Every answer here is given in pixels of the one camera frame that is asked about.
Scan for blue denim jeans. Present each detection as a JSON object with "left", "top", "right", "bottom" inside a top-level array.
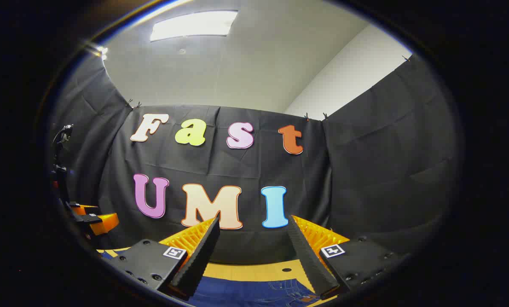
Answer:
[{"left": 100, "top": 249, "right": 323, "bottom": 307}]

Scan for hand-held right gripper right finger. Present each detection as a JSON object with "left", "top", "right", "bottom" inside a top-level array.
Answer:
[{"left": 287, "top": 214, "right": 411, "bottom": 300}]

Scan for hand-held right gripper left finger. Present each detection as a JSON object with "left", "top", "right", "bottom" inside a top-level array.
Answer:
[{"left": 102, "top": 214, "right": 221, "bottom": 300}]

